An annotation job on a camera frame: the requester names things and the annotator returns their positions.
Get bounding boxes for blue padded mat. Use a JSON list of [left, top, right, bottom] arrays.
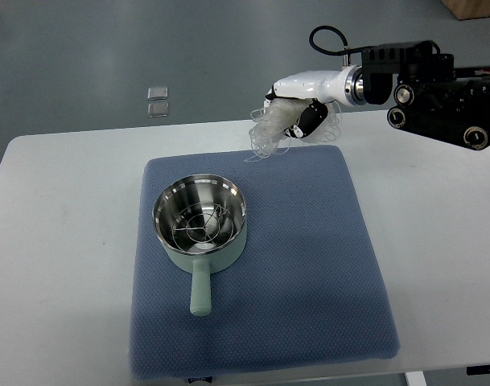
[[130, 145, 400, 380]]

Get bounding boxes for wooden box corner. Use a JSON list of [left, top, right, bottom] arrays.
[[442, 0, 490, 21]]

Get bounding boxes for floor socket plate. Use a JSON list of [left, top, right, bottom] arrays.
[[147, 102, 169, 117], [147, 85, 168, 101]]

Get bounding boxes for lower floor socket plate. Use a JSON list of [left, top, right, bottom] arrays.
[[147, 102, 169, 117]]

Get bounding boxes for wire steaming rack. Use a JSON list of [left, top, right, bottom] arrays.
[[171, 203, 234, 249]]

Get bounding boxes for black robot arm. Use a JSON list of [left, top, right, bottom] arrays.
[[358, 40, 490, 150]]

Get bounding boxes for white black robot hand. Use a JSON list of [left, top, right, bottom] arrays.
[[257, 65, 366, 142]]

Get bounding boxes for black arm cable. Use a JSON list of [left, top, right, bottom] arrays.
[[308, 25, 350, 57]]

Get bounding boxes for white vermicelli bundle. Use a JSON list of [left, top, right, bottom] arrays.
[[247, 98, 342, 162]]

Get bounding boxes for mint green pot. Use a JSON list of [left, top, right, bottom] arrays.
[[152, 174, 248, 317]]

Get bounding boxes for upper floor socket plate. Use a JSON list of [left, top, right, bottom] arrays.
[[147, 85, 168, 101]]

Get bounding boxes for blue label under mat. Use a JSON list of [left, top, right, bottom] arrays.
[[187, 376, 213, 384]]

